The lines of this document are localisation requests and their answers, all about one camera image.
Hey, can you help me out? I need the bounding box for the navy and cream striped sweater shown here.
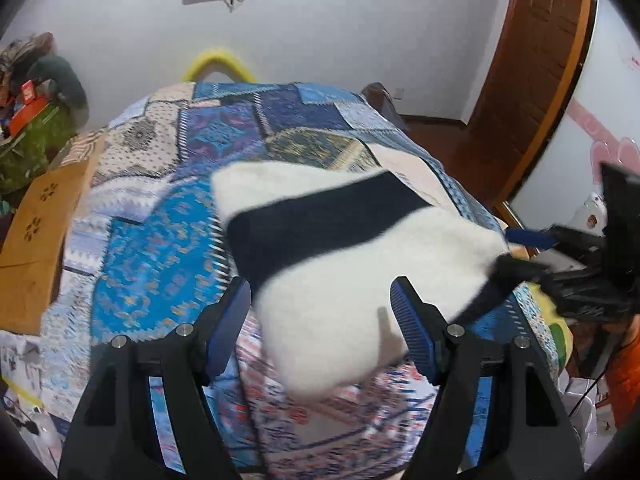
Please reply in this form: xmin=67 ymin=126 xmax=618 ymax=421
xmin=210 ymin=160 xmax=547 ymax=402

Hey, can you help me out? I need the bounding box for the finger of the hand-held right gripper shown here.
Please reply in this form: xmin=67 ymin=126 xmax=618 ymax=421
xmin=525 ymin=259 xmax=609 ymax=295
xmin=505 ymin=225 xmax=607 ymax=257

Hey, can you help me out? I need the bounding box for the yellow strap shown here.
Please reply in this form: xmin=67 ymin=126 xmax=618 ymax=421
xmin=0 ymin=377 xmax=44 ymax=407

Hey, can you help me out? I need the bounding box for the yellow green cloth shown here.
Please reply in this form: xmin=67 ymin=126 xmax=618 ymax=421
xmin=519 ymin=282 xmax=574 ymax=372

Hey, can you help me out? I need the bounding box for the grey plush toy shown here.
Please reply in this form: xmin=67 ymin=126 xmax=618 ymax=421
xmin=27 ymin=55 xmax=89 ymax=112

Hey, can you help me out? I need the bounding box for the white printed sheet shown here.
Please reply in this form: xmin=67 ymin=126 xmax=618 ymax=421
xmin=0 ymin=329 xmax=77 ymax=437

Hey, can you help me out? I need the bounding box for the orange box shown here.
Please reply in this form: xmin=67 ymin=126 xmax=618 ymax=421
xmin=9 ymin=97 xmax=52 ymax=137

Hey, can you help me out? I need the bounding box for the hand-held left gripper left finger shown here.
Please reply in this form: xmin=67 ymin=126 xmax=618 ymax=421
xmin=57 ymin=276 xmax=252 ymax=480

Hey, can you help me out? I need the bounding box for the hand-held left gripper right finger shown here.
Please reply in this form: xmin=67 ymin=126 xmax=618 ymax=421
xmin=390 ymin=276 xmax=586 ymax=480

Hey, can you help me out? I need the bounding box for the floral cloth bundle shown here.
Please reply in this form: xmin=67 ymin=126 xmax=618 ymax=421
xmin=0 ymin=32 xmax=54 ymax=87

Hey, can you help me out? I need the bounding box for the brown wooden door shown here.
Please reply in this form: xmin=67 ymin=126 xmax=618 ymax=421
xmin=452 ymin=0 xmax=599 ymax=209

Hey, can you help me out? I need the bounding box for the blue patchwork quilt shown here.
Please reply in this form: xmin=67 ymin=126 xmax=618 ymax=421
xmin=40 ymin=80 xmax=562 ymax=480

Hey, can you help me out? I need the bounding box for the white plastic object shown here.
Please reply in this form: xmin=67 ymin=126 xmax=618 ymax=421
xmin=572 ymin=192 xmax=609 ymax=234

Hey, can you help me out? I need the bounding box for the person's orange clothing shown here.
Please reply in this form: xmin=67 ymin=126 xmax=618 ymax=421
xmin=604 ymin=317 xmax=640 ymax=429

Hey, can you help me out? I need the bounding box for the brown board with flower cutouts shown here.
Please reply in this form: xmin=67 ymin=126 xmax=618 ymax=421
xmin=0 ymin=135 xmax=107 ymax=336

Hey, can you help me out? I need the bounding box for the pink wall sticker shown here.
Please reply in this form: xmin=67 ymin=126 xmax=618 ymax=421
xmin=569 ymin=97 xmax=640 ymax=187

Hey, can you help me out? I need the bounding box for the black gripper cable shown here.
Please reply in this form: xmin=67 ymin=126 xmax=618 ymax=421
xmin=564 ymin=332 xmax=633 ymax=413

